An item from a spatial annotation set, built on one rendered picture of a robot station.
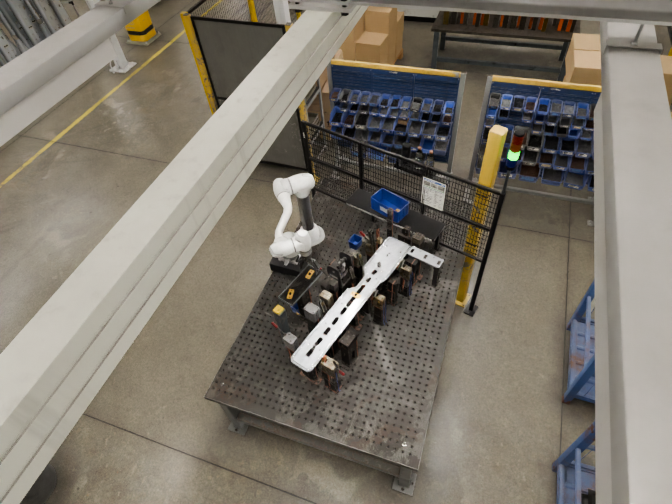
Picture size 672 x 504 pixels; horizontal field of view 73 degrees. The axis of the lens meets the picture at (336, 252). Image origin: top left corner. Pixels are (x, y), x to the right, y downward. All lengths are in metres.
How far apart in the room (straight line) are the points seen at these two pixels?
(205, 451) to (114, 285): 3.63
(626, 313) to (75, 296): 0.76
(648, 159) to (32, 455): 1.06
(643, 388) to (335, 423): 2.84
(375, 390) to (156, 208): 2.84
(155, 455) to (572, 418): 3.48
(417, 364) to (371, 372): 0.35
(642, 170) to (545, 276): 4.23
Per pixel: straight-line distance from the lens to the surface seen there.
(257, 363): 3.67
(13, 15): 10.50
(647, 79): 1.24
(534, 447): 4.26
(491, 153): 3.43
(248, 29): 5.21
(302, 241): 3.11
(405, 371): 3.54
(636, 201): 0.90
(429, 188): 3.82
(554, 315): 4.90
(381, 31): 7.67
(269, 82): 1.04
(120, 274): 0.72
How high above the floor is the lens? 3.88
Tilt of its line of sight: 49 degrees down
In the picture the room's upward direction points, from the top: 7 degrees counter-clockwise
